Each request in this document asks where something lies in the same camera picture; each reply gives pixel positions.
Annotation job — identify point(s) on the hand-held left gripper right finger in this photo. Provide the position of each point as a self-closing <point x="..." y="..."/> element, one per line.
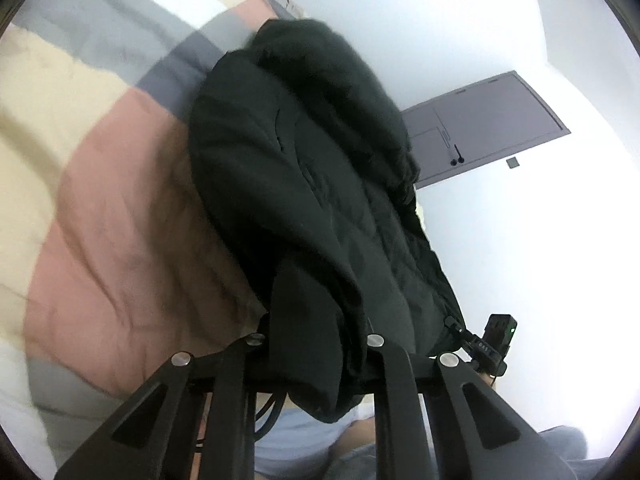
<point x="400" y="395"/>

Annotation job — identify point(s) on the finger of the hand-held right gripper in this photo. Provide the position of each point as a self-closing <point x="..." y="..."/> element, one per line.
<point x="455" y="327"/>

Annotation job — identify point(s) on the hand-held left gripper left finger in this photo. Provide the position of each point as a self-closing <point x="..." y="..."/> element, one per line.
<point x="235" y="385"/>

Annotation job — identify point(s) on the black puffer jacket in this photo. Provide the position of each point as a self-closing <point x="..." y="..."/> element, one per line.
<point x="310" y="185"/>

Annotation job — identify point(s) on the person's light blue jeans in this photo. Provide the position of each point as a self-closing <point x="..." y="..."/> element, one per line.
<point x="295" y="445"/>

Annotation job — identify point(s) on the grey door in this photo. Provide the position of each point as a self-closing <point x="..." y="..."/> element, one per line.
<point x="480" y="120"/>

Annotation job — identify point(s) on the checkered bed blanket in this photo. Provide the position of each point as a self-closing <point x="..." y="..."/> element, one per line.
<point x="125" y="185"/>

